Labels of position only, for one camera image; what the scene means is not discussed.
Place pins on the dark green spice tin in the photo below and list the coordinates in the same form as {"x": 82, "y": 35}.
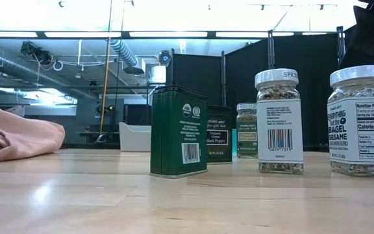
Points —
{"x": 219, "y": 123}
{"x": 170, "y": 136}

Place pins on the green-lid oregano jar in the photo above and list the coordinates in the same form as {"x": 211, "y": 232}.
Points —
{"x": 247, "y": 143}

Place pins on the white-lid seasoning jar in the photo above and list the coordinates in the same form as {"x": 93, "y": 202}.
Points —
{"x": 279, "y": 120}
{"x": 362, "y": 130}

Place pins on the white cylinder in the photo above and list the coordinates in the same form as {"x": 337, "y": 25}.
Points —
{"x": 157, "y": 74}

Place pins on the white plastic bin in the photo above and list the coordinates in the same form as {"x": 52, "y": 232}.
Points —
{"x": 135, "y": 138}

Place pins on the yellow vertical pole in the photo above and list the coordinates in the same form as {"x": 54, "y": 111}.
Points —
{"x": 105, "y": 84}

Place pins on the black curtain partition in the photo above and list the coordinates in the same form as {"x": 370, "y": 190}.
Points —
{"x": 313, "y": 81}

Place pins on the pink cloth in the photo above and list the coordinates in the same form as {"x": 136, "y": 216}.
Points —
{"x": 28, "y": 136}

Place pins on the black aluminium table frame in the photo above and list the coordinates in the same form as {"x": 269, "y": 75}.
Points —
{"x": 89, "y": 146}

